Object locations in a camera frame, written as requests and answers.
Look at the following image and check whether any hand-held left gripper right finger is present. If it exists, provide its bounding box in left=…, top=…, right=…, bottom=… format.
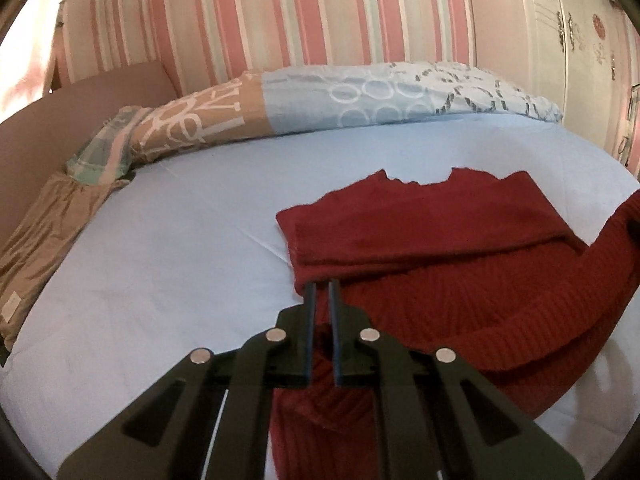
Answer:
left=327, top=279, right=586, bottom=480

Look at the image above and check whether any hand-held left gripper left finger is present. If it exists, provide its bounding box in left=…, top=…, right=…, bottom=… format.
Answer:
left=57, top=282, right=318, bottom=480

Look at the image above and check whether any red knitted sweater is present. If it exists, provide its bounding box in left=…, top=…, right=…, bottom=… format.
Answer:
left=267, top=169, right=640, bottom=480

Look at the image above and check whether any bed with light blue sheet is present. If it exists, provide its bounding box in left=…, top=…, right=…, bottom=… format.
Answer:
left=0, top=112, right=640, bottom=480

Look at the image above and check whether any blue and tan printed duvet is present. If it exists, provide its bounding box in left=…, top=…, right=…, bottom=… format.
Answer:
left=131, top=61, right=565, bottom=163

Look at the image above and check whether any plaid pillow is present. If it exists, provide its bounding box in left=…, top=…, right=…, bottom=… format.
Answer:
left=66, top=106, right=151, bottom=186

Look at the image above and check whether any brown satin pillow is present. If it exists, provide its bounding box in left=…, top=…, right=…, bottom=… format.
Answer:
left=0, top=171, right=132, bottom=353

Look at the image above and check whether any brown bed headboard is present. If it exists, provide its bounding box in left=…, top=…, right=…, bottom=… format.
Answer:
left=0, top=59, right=180, bottom=248

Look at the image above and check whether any white wardrobe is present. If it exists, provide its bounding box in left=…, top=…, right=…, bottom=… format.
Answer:
left=462, top=0, right=640, bottom=171

